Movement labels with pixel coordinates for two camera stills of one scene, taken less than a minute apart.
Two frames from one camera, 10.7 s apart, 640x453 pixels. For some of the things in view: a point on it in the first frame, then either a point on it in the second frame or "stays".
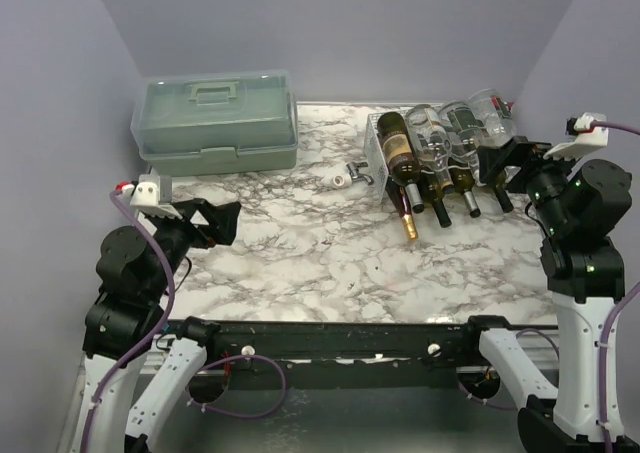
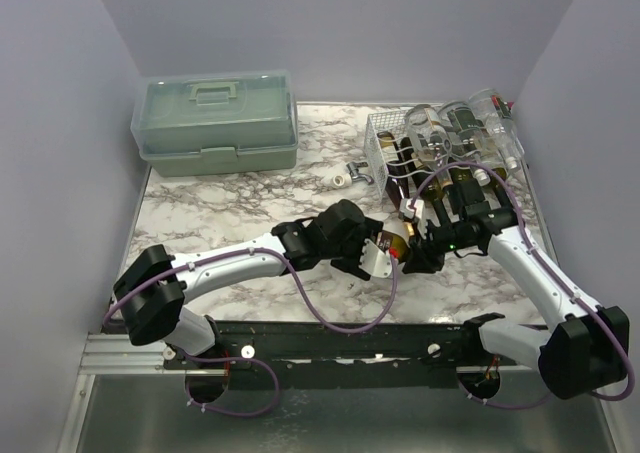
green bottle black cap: (500, 190) stays
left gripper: (222, 225) to (368, 230)
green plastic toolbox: (216, 123) stays
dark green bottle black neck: (431, 192) stays
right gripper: (522, 159) to (432, 243)
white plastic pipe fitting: (337, 181) stays
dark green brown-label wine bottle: (402, 158) to (394, 244)
